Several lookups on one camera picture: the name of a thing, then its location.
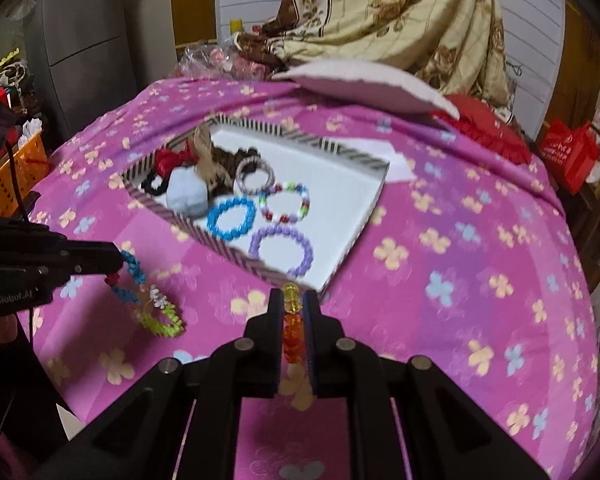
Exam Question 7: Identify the rainbow crystal charm bracelet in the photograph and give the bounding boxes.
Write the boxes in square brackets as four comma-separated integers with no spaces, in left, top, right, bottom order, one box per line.
[280,282,308,366]

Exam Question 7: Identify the purple bead bracelet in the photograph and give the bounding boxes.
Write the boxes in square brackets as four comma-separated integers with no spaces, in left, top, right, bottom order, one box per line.
[247,223,315,281]

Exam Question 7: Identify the colourful flower bead bracelet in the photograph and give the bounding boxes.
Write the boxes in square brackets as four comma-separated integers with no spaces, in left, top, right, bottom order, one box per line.
[104,249,187,339]

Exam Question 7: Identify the blue bead bracelet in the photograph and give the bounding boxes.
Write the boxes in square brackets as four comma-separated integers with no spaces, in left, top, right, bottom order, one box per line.
[206,195,258,243]

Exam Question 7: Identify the tan lace bow hairclip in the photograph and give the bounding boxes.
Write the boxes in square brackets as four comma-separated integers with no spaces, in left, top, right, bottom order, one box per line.
[190,124,233,197]

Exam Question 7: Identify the multicolour bead bracelet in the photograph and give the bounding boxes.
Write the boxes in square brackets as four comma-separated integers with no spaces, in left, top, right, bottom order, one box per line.
[258,181,312,226]

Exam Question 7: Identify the dark brown scrunchie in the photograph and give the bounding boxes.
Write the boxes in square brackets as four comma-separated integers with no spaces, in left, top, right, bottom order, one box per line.
[211,146,260,197]

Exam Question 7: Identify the pink rhinestone bangle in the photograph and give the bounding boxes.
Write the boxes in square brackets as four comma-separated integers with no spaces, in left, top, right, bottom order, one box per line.
[235,156,275,195]

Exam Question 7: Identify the orange plastic basket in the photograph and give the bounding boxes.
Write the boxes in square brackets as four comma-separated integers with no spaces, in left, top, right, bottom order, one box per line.
[0,132,52,217]

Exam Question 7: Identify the black scrunchie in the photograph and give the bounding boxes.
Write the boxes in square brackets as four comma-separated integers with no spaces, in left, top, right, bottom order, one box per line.
[140,169,169,197]

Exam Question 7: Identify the light blue fluffy scrunchie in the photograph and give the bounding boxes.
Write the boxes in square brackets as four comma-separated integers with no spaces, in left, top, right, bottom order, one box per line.
[166,167,209,218]

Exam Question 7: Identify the red satin bow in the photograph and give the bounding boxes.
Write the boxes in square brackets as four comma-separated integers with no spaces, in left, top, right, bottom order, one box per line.
[154,148,199,180]

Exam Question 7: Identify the striped white tray box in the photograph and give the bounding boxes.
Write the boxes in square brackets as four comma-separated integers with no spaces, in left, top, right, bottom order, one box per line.
[122,115,388,294]

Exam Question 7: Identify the pink floral bed sheet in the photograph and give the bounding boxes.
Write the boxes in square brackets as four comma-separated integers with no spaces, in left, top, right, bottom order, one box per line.
[21,78,598,479]

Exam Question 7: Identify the white paper sheet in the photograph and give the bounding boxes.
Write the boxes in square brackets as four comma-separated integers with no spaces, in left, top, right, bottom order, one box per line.
[332,138,417,183]

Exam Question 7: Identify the clear plastic bag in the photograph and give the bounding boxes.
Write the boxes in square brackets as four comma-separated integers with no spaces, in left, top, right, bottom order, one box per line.
[169,42,272,81]

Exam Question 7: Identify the grey refrigerator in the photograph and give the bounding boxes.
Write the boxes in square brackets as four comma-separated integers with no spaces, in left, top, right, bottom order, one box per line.
[23,0,137,141]

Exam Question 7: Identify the white pink pillow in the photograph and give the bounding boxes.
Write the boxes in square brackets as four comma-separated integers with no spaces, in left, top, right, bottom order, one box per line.
[271,58,460,119]

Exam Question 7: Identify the red frilled cushion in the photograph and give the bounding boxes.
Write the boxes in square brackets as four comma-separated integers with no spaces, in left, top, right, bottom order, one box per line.
[431,94,532,165]

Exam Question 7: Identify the red shopping bag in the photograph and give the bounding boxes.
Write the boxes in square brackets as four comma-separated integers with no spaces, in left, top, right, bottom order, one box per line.
[539,118,600,195]

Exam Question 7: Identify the beige floral quilt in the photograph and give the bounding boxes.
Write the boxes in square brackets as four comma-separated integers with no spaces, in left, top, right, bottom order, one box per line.
[235,0,510,107]

